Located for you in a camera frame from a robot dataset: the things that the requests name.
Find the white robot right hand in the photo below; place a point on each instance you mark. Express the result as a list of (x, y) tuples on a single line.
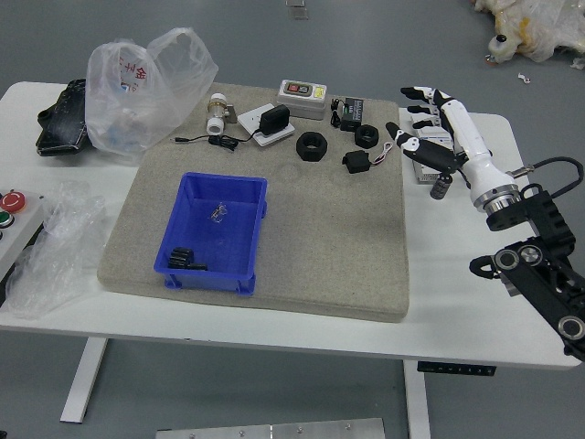
[(475, 151)]

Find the blue plastic box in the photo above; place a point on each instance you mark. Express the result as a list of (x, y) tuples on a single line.
[(228, 242)]

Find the black gear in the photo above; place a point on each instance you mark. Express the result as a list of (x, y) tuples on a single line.
[(180, 258)]

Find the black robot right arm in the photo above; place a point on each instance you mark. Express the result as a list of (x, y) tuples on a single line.
[(548, 219)]

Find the small black nut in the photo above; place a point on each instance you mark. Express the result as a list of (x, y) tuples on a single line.
[(366, 136)]

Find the big black nut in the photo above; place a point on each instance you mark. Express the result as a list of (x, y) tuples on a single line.
[(304, 153)]

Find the grey control box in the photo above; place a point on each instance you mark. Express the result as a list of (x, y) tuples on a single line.
[(18, 238)]

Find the white circuit breaker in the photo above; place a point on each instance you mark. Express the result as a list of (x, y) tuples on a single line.
[(422, 174)]

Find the small white scrap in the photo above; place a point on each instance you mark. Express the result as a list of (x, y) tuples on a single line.
[(524, 78)]

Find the black module with label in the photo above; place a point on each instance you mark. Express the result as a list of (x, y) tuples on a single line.
[(351, 114)]

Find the plush toy in plastic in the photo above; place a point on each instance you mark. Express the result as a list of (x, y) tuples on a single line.
[(535, 27)]

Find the grey-brown mat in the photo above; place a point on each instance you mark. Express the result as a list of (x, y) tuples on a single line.
[(320, 238)]

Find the black power adapter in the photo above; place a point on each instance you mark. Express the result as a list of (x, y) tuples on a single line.
[(274, 120)]

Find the black table control panel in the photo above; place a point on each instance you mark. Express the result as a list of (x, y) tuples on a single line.
[(457, 369)]

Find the grey floor fixture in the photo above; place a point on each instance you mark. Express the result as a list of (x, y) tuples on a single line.
[(297, 9)]

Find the white socket plate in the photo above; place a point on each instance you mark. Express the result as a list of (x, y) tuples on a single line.
[(249, 120)]

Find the brass valve with white ends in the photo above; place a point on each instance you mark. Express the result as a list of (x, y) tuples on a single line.
[(217, 114)]

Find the white table leg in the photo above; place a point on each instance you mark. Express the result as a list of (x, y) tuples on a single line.
[(417, 407), (82, 379)]

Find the small clear plastic piece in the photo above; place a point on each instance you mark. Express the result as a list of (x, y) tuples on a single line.
[(218, 213)]

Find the clear bag with red print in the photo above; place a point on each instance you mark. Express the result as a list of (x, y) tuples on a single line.
[(137, 105)]

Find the grey metal plate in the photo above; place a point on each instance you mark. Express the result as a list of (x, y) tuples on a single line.
[(274, 430)]

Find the black case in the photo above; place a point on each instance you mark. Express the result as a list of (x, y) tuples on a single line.
[(61, 123)]

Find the crumpled clear plastic bag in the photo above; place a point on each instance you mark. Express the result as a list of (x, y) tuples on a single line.
[(59, 247)]

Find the red emergency stop button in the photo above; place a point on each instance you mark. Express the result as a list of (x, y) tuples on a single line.
[(11, 201)]

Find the green push button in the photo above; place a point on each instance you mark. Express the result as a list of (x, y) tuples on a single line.
[(4, 218)]

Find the grey switch box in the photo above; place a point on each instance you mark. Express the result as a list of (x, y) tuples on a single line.
[(299, 100)]

